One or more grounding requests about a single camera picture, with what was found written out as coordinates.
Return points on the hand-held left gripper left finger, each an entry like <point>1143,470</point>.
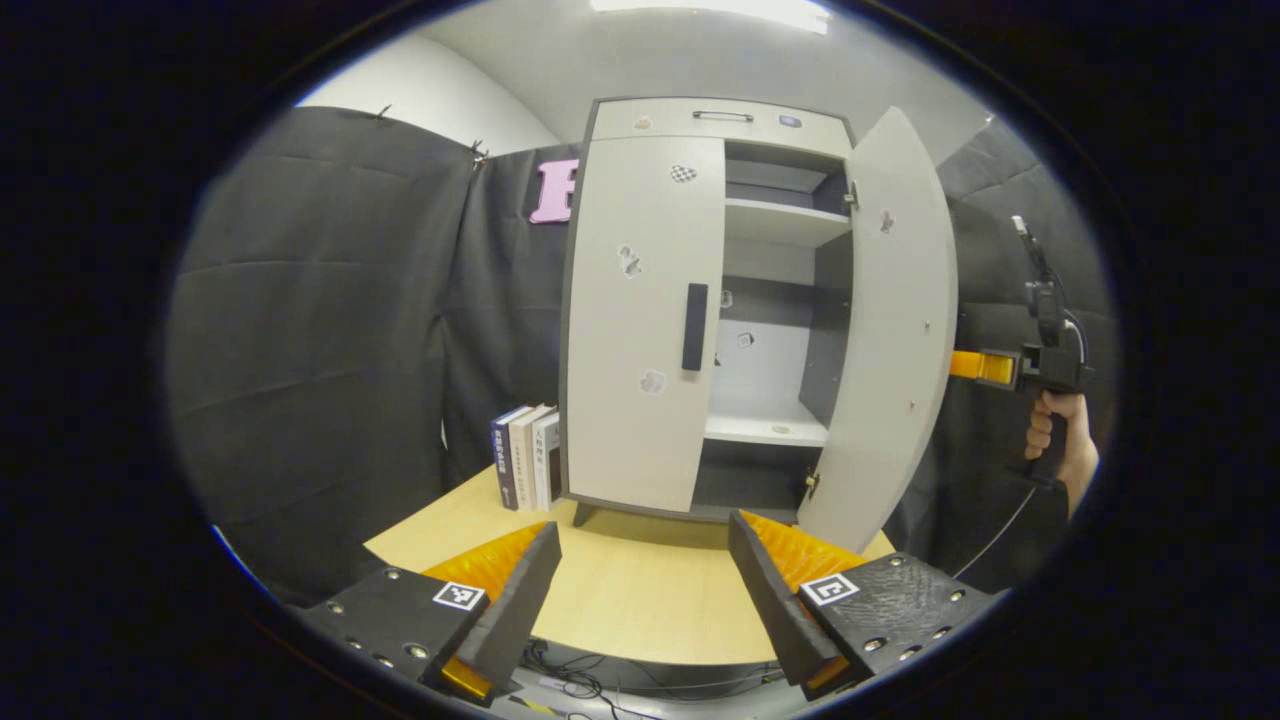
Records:
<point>520,600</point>

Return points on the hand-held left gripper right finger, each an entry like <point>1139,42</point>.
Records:
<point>775,610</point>

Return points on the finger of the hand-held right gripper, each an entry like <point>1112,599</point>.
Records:
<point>985,368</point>

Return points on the grey cabinet door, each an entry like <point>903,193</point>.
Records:
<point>880,350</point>
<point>620,400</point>

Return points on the grey double-door shoe cabinet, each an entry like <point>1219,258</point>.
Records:
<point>760,375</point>

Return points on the grey cabinet drawer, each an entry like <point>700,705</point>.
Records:
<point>680,122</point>

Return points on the dark blue book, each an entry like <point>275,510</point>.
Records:
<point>505,460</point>

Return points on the black backdrop cloth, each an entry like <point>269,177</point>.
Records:
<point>320,350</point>

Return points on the long ceiling light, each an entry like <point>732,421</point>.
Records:
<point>710,12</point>

